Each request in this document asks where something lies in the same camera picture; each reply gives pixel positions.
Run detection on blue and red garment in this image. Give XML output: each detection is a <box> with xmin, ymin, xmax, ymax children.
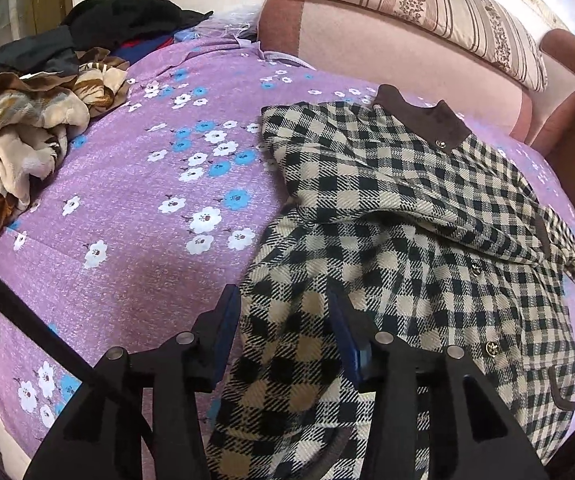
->
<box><xmin>116</xmin><ymin>34</ymin><xmax>175</xmax><ymax>63</ymax></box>

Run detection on clear plastic bag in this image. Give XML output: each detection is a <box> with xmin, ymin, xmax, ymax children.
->
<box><xmin>202</xmin><ymin>4</ymin><xmax>263</xmax><ymax>41</ymax></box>

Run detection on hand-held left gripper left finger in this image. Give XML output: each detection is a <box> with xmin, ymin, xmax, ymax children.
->
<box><xmin>23</xmin><ymin>283</ymin><xmax>242</xmax><ymax>480</ymax></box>

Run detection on black garment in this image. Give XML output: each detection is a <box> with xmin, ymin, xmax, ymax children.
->
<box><xmin>0</xmin><ymin>0</ymin><xmax>213</xmax><ymax>91</ymax></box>

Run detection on purple floral bed sheet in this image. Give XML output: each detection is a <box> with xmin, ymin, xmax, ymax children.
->
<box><xmin>0</xmin><ymin>29</ymin><xmax>575</xmax><ymax>456</ymax></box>

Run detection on black cable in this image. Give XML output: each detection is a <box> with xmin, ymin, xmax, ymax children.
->
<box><xmin>0</xmin><ymin>250</ymin><xmax>155</xmax><ymax>441</ymax></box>

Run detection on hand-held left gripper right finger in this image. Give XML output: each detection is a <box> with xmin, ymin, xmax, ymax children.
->
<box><xmin>328</xmin><ymin>291</ymin><xmax>551</xmax><ymax>480</ymax></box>

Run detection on black and beige checkered coat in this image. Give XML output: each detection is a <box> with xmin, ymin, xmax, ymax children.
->
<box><xmin>203</xmin><ymin>85</ymin><xmax>575</xmax><ymax>480</ymax></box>

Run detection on striped floral cushion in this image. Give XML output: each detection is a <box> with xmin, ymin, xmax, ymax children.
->
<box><xmin>292</xmin><ymin>0</ymin><xmax>548</xmax><ymax>92</ymax></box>

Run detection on beige and brown fleece blanket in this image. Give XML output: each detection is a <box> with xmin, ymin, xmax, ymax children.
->
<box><xmin>0</xmin><ymin>47</ymin><xmax>130</xmax><ymax>251</ymax></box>

